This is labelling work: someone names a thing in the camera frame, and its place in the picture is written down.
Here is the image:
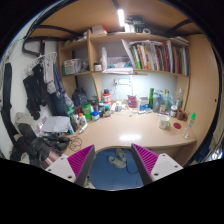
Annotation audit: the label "row of books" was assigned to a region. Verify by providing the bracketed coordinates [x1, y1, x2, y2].
[122, 39, 189, 76]

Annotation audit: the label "blue white box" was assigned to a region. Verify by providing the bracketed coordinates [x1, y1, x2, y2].
[138, 97, 149, 111]

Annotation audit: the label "clear bottle green cap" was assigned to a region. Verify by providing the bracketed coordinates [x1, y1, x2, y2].
[182, 112, 196, 139]

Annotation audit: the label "green plastic jar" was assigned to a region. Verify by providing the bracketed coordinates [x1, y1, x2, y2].
[81, 103, 92, 121]

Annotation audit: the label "brown small cup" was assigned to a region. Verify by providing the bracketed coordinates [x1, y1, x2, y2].
[177, 109, 185, 120]

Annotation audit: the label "red round coaster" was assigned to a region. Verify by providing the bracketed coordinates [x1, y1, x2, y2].
[173, 123, 181, 129]

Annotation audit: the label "fluorescent tube light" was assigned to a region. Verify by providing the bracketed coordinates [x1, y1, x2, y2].
[117, 9, 125, 27]

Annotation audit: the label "grey folded paper pad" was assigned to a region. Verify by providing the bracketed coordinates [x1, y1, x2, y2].
[42, 116, 70, 133]

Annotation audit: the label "white wall power socket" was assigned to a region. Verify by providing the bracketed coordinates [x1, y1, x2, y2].
[114, 78, 130, 85]

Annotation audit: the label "black coiled cable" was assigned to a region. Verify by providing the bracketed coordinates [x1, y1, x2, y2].
[67, 135, 83, 153]

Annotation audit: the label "hanging dark clothes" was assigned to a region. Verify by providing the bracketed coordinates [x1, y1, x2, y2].
[23, 52, 66, 120]

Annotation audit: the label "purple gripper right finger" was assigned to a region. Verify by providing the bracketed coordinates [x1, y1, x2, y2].
[131, 144, 182, 185]

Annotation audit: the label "red white container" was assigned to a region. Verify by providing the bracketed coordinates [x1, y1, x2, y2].
[102, 93, 111, 102]

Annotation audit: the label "dark green glass bottle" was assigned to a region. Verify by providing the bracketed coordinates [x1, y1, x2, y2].
[149, 88, 154, 109]

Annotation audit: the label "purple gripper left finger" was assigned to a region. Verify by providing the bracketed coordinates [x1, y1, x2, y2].
[46, 145, 95, 187]

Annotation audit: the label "clear tall plastic bottle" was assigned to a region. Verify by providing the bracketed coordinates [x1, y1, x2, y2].
[176, 88, 183, 109]

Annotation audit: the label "white bottle on shelf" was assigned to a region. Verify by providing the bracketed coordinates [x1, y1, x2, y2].
[101, 47, 107, 70]

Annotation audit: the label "blue lidded small jar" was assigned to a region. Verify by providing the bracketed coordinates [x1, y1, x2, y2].
[91, 111, 100, 121]

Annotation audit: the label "white ceramic mug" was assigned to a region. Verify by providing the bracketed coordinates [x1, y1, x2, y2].
[158, 115, 170, 130]

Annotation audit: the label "purple plastic jug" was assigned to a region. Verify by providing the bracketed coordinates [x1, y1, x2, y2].
[128, 96, 137, 108]

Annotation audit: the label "grey sandal pair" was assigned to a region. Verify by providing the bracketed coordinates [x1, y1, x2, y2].
[108, 148, 126, 168]

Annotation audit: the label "clear plastic storage box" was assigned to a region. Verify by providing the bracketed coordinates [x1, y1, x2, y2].
[63, 59, 82, 75]

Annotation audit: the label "glass jar white lid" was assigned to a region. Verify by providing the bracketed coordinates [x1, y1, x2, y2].
[170, 105, 178, 117]

